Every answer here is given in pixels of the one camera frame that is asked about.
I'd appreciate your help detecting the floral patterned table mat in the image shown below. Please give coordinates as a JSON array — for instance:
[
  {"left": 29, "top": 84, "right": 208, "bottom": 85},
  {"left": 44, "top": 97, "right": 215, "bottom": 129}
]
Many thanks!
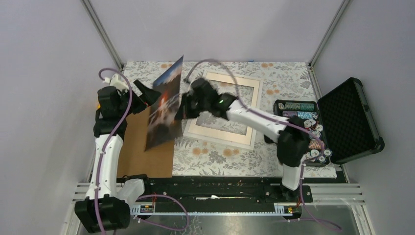
[{"left": 93, "top": 61, "right": 338, "bottom": 178}]

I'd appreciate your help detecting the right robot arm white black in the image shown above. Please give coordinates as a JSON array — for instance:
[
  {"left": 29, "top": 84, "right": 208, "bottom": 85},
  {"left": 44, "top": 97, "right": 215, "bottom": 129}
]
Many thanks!
[{"left": 175, "top": 78, "right": 310, "bottom": 202}]

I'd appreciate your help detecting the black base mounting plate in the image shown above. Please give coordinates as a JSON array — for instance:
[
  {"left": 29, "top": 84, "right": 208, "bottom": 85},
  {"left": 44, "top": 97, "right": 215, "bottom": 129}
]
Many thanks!
[{"left": 121, "top": 176, "right": 314, "bottom": 213}]

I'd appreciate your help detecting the aluminium rail frame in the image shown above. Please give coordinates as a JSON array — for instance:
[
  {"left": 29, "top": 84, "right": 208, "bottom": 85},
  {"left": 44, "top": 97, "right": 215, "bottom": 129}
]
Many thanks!
[{"left": 71, "top": 182, "right": 366, "bottom": 217}]

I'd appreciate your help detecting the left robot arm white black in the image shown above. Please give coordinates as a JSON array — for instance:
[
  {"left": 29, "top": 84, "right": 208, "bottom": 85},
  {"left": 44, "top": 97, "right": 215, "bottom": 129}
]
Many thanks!
[{"left": 74, "top": 80, "right": 161, "bottom": 234}]

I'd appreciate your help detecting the black foam lined case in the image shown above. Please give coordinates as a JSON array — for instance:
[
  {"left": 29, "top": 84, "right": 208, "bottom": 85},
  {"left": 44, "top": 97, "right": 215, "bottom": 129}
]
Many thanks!
[{"left": 273, "top": 77, "right": 385, "bottom": 166}]

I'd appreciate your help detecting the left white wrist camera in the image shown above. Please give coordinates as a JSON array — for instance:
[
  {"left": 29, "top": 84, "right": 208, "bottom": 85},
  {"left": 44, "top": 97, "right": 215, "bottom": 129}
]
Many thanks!
[{"left": 103, "top": 74, "right": 129, "bottom": 92}]

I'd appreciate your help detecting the sunset photo with white mat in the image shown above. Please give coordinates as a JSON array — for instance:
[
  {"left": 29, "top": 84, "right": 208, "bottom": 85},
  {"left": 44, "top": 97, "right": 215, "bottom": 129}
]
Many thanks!
[{"left": 145, "top": 57, "right": 183, "bottom": 151}]

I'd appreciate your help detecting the cream mat board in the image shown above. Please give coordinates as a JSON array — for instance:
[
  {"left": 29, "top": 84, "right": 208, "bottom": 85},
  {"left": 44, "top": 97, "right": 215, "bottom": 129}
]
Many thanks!
[{"left": 188, "top": 71, "right": 261, "bottom": 146}]

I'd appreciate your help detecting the brown backing board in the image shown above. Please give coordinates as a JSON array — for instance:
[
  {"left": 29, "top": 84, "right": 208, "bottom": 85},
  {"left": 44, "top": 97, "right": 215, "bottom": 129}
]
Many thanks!
[{"left": 117, "top": 108, "right": 174, "bottom": 178}]

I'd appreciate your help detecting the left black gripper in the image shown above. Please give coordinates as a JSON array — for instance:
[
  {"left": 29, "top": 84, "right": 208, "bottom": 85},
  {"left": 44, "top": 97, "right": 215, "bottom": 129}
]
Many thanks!
[{"left": 117, "top": 80, "right": 161, "bottom": 117}]

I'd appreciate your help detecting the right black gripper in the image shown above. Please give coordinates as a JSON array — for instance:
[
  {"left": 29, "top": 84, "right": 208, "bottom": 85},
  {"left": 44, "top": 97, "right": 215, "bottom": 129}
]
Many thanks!
[{"left": 175, "top": 93, "right": 209, "bottom": 121}]

